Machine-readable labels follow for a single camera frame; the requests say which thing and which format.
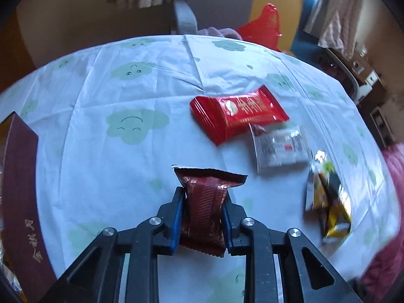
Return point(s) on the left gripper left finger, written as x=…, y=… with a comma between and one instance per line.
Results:
x=173, y=212

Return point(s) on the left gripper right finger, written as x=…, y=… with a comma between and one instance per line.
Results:
x=235, y=240

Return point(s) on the dark maroon snack packet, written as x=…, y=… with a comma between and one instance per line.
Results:
x=206, y=190

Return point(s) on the white label snack packet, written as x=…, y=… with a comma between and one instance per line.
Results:
x=284, y=146

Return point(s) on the yellow black snack bag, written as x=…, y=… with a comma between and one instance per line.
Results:
x=328, y=199

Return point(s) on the red gold cake packet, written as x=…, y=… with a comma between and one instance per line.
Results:
x=224, y=117

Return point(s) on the maroon gold tin box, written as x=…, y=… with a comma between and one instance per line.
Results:
x=23, y=238

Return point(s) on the pink cloth on chair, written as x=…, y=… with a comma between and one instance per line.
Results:
x=221, y=33

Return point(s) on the cluttered wooden side shelf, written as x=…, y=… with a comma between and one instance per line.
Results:
x=364, y=87

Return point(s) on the red plastic bag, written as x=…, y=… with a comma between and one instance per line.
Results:
x=265, y=30

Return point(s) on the grey yellow blue armchair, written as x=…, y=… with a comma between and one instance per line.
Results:
x=193, y=15

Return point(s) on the right beige patterned curtain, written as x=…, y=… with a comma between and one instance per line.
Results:
x=334, y=23

